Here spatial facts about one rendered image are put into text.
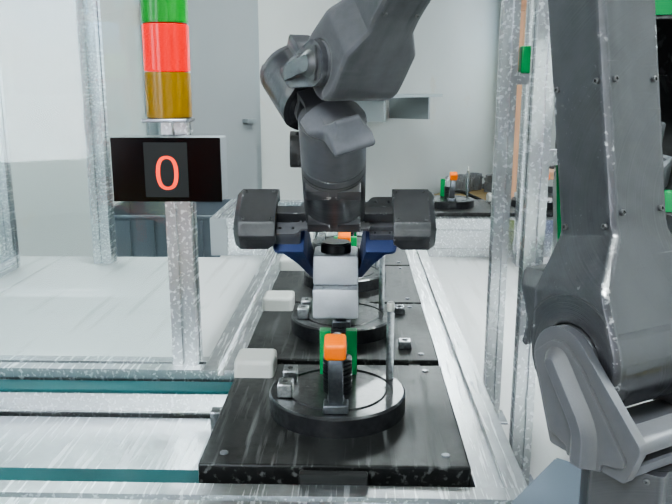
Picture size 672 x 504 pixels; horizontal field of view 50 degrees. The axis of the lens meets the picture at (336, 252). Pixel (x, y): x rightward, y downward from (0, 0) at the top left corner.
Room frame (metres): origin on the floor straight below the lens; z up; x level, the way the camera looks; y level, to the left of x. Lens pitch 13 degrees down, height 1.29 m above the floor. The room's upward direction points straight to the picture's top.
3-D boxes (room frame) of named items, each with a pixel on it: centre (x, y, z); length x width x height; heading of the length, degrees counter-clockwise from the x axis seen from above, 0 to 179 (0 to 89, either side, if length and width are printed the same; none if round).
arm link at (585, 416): (0.33, -0.15, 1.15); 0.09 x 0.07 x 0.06; 119
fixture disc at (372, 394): (0.70, 0.00, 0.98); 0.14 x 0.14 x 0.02
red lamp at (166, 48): (0.82, 0.19, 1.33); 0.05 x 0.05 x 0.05
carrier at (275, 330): (0.95, -0.01, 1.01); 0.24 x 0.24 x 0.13; 88
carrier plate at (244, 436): (0.70, 0.00, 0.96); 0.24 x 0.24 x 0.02; 88
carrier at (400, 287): (1.20, -0.02, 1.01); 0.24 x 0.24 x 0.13; 88
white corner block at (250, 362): (0.80, 0.09, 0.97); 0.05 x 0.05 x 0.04; 88
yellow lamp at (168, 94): (0.82, 0.19, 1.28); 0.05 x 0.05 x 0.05
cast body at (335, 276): (0.71, 0.00, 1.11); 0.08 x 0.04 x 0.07; 179
